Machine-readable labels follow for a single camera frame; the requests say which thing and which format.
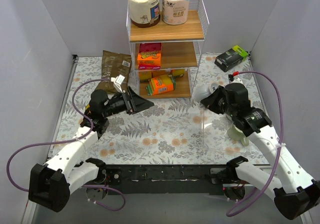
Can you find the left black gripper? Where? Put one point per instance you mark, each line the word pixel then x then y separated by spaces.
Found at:
pixel 129 101

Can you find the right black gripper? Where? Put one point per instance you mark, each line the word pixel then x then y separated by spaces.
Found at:
pixel 217 98

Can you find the grey mug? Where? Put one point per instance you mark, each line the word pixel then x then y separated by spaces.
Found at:
pixel 204 91

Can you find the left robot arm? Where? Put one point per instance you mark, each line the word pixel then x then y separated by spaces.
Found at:
pixel 52 183

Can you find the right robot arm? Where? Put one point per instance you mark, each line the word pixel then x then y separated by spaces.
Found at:
pixel 293 190

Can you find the pale green mug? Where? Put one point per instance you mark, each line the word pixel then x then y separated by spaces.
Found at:
pixel 237 135

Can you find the clear acrylic tray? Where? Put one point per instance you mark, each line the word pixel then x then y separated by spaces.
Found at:
pixel 213 138

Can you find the orange yellow green sponge pack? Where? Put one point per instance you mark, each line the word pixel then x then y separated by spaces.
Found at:
pixel 161 84

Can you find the black green box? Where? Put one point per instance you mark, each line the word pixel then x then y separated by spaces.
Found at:
pixel 231 58

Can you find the brown coffee bag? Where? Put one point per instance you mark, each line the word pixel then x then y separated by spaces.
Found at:
pixel 112 65

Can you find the orange red sponge pack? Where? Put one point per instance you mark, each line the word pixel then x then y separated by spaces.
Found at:
pixel 149 56

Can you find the beige wrapped toilet paper roll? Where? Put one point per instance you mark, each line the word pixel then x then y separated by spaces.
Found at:
pixel 144 13

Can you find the white wrapped toilet paper roll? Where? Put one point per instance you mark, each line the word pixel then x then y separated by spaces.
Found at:
pixel 175 12

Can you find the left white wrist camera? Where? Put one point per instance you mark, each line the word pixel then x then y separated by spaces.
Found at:
pixel 117 83

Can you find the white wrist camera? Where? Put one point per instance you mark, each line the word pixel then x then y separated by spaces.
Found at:
pixel 234 78
pixel 117 83

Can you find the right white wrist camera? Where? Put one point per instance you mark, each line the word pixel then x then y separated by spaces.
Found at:
pixel 234 78

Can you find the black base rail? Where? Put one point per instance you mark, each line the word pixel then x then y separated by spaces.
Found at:
pixel 159 179

